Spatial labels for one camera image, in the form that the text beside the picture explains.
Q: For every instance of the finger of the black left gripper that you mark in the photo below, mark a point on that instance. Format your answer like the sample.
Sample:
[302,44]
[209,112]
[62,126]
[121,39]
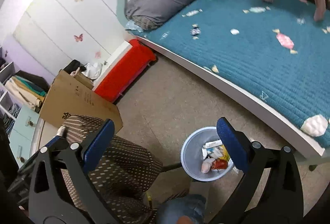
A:
[24,174]

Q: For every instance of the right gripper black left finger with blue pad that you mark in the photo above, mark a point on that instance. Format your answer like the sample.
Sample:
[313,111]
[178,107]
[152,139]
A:
[48,200]

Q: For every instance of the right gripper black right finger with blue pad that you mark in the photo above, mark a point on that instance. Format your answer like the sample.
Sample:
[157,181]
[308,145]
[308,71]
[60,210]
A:
[282,197]

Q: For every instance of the light blue trash bin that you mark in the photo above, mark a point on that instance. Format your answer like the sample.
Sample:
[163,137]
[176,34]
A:
[192,155]

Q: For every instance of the teal drawer cabinet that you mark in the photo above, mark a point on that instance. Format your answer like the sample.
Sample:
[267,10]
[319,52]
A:
[22,134]

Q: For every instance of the yellow crumpled paper bag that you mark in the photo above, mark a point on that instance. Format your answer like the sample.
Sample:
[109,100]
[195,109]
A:
[225,155]

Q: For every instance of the red snack bag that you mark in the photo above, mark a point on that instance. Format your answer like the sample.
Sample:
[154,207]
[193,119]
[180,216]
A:
[219,164]

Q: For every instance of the brown polka dot tablecloth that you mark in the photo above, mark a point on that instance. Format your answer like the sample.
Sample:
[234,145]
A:
[122,177]

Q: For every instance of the orange white snack wrapper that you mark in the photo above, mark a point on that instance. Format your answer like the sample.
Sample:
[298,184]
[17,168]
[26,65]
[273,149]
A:
[206,165]

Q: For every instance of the white blue torn carton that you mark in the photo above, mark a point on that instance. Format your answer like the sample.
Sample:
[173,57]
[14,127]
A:
[212,149]

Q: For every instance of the hanging clothes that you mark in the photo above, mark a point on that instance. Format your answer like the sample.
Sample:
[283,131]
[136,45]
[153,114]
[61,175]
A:
[30,90]

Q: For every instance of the large brown cardboard box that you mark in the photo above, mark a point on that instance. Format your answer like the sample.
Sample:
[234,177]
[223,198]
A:
[67,97]

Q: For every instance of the white plastic bag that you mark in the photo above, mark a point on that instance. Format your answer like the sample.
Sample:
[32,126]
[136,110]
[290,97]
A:
[93,71]

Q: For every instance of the teal quilted bed cover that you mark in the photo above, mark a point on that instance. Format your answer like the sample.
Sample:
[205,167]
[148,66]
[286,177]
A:
[276,52]

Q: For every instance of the red storage bench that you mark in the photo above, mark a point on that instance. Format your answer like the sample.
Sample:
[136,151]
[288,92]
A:
[122,72]

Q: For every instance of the white bed frame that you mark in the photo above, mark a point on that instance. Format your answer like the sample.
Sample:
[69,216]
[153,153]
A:
[264,122]

